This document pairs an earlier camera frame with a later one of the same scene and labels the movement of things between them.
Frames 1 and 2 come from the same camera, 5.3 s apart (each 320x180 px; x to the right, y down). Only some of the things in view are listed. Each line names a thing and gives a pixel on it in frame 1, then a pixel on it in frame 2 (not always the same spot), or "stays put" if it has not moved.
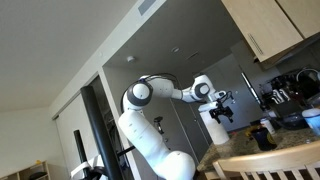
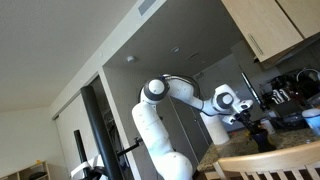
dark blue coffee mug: x=264 y=140 stays put
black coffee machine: x=288 y=94 stays put
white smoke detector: x=130 y=58 stays put
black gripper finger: x=217 y=119 → x=253 y=129
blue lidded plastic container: x=312 y=116 stays put
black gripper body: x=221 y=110 → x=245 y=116
